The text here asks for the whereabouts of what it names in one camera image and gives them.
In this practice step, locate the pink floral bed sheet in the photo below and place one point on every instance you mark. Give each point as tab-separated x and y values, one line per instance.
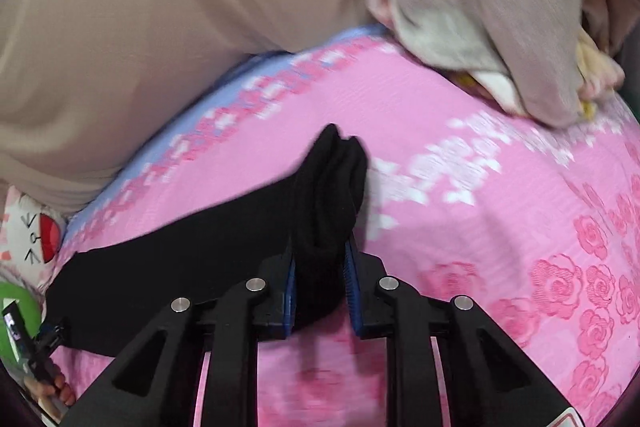
450	187

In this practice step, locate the green round object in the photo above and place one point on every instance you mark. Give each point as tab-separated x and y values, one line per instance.
17	307

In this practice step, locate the white cartoon face pillow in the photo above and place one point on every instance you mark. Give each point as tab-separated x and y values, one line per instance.
25	232

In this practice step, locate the beige cushion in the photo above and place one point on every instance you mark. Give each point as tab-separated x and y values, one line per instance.
150	32

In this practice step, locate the person's left hand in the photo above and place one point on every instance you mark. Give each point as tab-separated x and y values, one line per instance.
50	399

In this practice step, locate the black pants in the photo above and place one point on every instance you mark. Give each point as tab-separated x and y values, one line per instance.
200	247

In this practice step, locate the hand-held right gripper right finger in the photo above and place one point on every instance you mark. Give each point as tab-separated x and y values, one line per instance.
353	294

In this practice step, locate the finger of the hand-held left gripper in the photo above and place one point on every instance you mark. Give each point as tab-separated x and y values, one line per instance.
54	334

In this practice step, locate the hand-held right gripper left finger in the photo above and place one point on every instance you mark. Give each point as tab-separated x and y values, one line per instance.
288	294

